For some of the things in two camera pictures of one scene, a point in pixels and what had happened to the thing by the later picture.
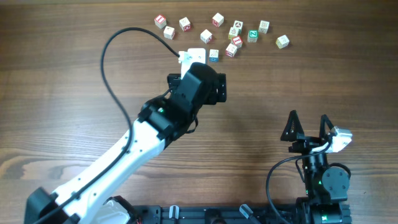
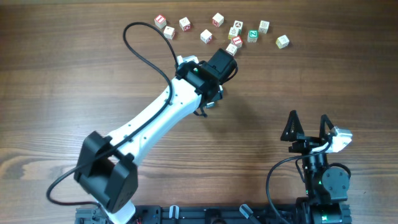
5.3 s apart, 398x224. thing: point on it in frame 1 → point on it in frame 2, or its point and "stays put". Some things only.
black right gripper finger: [293, 130] stays put
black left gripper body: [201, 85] → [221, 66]
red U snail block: [206, 36] stays put
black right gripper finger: [324, 119] stays put
